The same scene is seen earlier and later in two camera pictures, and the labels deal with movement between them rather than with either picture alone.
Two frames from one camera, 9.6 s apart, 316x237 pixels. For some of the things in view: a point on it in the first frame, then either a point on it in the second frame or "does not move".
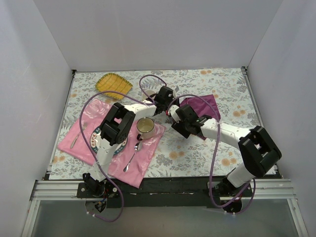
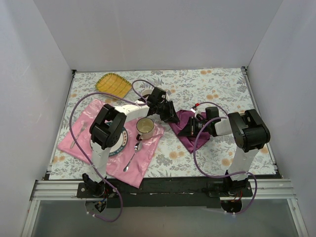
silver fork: x=85 y=124 does not move
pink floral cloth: x=130 y=164 does not move
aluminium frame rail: x=45 y=190 does not move
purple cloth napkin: x=205 y=105 -> x=188 y=142
